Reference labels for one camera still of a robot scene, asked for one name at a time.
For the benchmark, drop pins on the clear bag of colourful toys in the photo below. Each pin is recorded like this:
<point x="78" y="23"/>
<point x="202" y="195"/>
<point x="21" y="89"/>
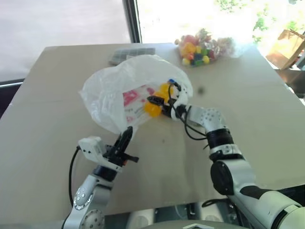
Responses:
<point x="200" y="47"/>

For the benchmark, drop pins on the orange-yellow plastic toy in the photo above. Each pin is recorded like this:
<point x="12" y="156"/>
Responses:
<point x="164" y="90"/>

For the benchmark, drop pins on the dark window frame post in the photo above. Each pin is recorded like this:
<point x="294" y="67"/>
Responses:
<point x="132" y="21"/>

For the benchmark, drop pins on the dark furniture piece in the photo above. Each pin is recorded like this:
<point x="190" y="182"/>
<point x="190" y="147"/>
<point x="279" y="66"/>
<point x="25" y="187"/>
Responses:
<point x="296" y="83"/>

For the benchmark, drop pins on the brown cardboard box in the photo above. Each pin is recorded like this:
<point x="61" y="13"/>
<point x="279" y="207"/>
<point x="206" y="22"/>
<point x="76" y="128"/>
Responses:
<point x="287" y="48"/>

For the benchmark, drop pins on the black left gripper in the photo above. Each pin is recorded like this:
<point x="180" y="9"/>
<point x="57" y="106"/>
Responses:
<point x="114" y="154"/>

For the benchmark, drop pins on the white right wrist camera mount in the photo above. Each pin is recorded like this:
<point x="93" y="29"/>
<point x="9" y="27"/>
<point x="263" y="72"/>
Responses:
<point x="181" y="101"/>

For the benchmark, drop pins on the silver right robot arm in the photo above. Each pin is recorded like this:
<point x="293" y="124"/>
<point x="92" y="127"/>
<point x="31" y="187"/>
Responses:
<point x="228" y="176"/>

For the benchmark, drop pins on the white translucent plastic bag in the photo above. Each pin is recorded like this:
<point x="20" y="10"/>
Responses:
<point x="107" y="90"/>

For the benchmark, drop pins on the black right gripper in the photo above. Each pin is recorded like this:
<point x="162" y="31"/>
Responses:
<point x="168" y="109"/>

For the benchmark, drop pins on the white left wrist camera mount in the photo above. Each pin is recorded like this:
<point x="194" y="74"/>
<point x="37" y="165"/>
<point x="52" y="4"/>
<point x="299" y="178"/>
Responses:
<point x="91" y="148"/>

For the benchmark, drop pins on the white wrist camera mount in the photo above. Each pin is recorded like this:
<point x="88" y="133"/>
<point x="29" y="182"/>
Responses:
<point x="91" y="148"/>
<point x="181" y="101"/>

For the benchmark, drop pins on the small blue toy piece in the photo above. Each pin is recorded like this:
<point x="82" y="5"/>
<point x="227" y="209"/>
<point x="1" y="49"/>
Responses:
<point x="171" y="80"/>

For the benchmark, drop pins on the bright yellow plastic toy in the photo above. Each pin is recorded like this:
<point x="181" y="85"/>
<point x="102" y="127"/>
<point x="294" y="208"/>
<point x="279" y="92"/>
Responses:
<point x="152" y="109"/>

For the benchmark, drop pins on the grey compartment tray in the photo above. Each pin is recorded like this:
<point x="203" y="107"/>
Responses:
<point x="131" y="54"/>

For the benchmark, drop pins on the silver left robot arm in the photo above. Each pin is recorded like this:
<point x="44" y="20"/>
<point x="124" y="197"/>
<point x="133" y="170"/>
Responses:
<point x="93" y="190"/>

